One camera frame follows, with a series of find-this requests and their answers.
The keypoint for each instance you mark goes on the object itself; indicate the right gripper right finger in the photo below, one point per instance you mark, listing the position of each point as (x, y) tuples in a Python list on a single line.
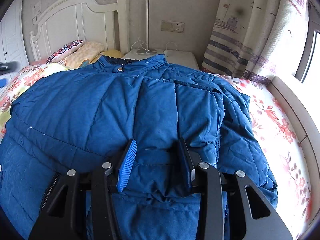
[(231, 199)]

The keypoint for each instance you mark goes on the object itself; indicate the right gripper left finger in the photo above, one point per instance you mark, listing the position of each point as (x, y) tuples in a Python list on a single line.
[(63, 213)]

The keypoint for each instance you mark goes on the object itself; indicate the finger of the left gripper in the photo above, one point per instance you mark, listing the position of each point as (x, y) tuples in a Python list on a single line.
[(3, 82)]

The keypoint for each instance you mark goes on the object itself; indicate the blue quilted puffer jacket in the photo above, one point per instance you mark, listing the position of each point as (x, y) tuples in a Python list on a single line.
[(125, 129)]

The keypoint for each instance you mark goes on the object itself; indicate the white wardrobe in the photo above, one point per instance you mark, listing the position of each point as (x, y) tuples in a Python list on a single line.
[(12, 42)]

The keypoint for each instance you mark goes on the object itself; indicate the floral bed quilt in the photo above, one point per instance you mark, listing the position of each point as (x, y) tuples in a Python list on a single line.
[(275, 129)]

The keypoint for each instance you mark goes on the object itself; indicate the colourful patterned pillow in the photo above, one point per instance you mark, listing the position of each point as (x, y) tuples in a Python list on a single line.
[(65, 51)]

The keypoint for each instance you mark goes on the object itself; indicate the white wooden headboard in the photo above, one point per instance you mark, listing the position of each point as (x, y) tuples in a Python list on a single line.
[(69, 20)]

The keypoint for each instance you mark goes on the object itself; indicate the white lamp pole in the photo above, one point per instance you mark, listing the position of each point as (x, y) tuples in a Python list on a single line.
[(144, 46)]

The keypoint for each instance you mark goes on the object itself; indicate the white bedside table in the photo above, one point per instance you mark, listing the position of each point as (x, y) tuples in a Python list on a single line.
[(183, 58)]

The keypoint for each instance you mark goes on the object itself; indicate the patterned window curtain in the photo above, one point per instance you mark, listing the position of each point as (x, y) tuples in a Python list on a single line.
[(257, 39)]

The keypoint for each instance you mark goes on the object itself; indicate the dark window frame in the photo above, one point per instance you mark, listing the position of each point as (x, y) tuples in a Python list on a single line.
[(309, 64)]

